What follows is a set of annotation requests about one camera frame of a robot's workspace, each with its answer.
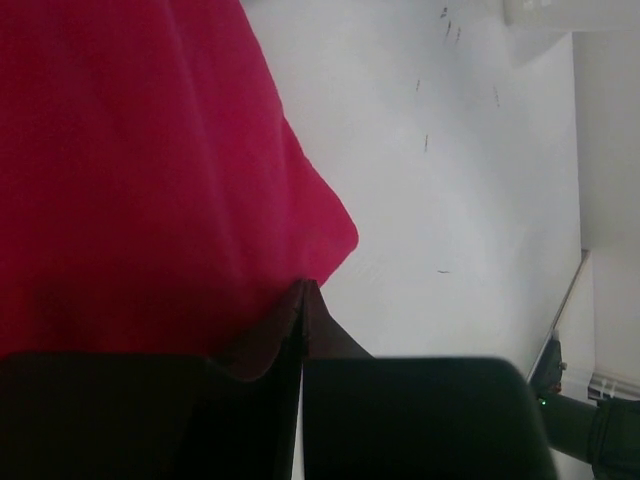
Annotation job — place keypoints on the pink t shirt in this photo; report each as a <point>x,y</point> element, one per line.
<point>154,197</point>

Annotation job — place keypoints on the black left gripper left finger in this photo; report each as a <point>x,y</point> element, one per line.
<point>74,415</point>

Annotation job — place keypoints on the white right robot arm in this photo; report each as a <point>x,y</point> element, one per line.
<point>605,435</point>

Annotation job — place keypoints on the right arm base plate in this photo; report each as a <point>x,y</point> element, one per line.
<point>548,372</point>

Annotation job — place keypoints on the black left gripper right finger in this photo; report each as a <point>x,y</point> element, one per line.
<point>413,418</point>

